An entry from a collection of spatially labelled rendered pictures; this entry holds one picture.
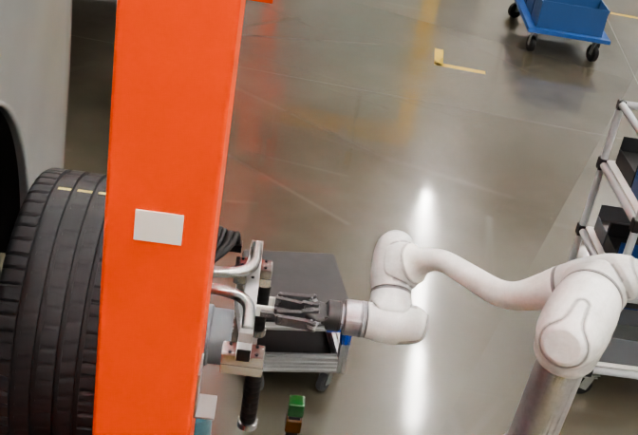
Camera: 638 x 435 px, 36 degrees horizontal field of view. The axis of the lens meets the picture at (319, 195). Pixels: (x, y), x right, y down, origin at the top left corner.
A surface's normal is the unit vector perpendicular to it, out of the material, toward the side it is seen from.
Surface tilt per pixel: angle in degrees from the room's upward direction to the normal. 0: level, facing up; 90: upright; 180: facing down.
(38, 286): 45
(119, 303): 90
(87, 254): 31
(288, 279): 0
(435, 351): 0
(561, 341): 88
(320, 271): 0
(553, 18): 90
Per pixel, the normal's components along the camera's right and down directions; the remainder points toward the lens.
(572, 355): -0.52, 0.26
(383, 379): 0.15, -0.87
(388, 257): -0.53, -0.46
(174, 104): -0.01, 0.47
